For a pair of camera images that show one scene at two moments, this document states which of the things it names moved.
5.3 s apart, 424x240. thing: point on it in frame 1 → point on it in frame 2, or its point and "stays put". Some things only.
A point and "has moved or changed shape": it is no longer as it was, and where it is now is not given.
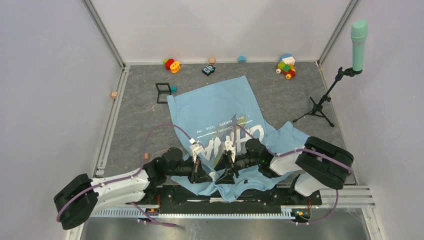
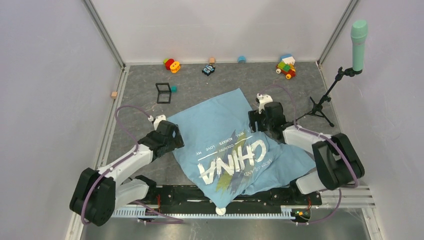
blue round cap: (242, 59) stays put
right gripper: (227, 177) → (254, 116)
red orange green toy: (171, 64) stays put
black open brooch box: (164, 90) stays put
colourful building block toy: (286, 66) stays put
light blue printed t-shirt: (225, 114) has moved or changed shape
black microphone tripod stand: (318, 107) stays put
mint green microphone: (359, 31) stays put
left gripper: (198, 174) → (176, 141)
